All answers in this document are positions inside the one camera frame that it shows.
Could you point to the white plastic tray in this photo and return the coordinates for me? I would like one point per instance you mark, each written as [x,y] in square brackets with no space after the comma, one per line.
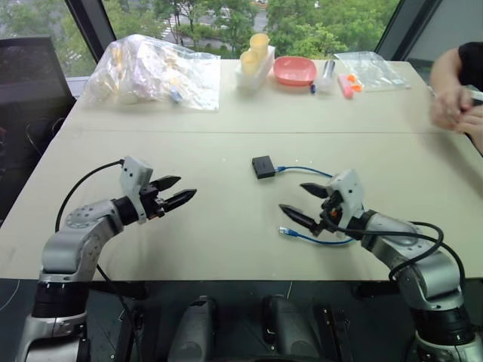
[260,73]

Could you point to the small orange cap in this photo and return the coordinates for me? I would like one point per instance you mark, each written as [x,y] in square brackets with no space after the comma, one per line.
[357,89]
[352,78]

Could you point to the tall yellow plastic cup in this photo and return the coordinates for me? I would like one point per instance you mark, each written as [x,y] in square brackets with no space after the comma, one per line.
[260,43]

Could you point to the small black box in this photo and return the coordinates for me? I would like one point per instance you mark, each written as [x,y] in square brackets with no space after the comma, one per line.
[264,167]

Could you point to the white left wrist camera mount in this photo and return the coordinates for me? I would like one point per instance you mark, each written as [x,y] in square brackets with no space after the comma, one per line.
[132,173]

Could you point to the person's right forearm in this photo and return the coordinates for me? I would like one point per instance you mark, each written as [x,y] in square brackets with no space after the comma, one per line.
[447,69]

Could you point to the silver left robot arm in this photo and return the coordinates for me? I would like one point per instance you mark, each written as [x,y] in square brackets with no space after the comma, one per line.
[75,245]

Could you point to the person's black shirt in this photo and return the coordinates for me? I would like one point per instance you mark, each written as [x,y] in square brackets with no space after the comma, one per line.
[472,64]

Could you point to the clear plastic cup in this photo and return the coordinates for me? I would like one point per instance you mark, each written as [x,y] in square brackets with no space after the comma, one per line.
[325,84]

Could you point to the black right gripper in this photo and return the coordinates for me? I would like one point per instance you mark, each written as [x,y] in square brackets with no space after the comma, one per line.
[330,211]

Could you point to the large clear filled plastic bag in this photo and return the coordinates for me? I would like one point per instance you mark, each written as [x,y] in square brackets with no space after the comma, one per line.
[143,71]

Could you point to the dark window frame post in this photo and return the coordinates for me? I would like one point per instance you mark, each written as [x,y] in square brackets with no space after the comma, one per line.
[92,30]
[409,26]

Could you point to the dark rounded grey shape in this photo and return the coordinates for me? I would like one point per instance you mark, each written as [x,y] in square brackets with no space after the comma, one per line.
[285,328]
[196,328]

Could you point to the black monitor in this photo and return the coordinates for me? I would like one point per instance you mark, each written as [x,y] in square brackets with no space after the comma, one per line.
[30,71]

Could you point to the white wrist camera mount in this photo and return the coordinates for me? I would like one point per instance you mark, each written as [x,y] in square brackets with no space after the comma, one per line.
[349,188]
[132,173]

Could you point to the person's left hand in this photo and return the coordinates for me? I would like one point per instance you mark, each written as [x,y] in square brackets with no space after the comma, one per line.
[471,121]

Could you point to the pink plastic bowl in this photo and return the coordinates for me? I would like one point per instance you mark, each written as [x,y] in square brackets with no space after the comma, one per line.
[294,71]

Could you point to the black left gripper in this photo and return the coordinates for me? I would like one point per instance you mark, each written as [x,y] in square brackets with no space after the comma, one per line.
[154,203]

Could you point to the small blue marker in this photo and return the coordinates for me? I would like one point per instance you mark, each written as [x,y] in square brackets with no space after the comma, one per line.
[312,89]

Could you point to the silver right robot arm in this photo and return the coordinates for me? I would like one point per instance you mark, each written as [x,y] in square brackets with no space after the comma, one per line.
[434,271]

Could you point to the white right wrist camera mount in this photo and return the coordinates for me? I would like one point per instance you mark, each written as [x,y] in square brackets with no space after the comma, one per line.
[349,188]

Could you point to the flat clear zip bag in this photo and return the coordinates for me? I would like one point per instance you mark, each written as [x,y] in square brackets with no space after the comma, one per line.
[373,69]

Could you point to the person's right hand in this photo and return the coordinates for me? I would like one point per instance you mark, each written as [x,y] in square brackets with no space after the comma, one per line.
[449,107]

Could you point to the silver metal cylinder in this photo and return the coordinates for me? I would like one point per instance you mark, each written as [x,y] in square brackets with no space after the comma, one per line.
[329,68]

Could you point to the short yellow plastic cup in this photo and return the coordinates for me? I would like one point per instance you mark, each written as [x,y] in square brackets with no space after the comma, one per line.
[249,62]

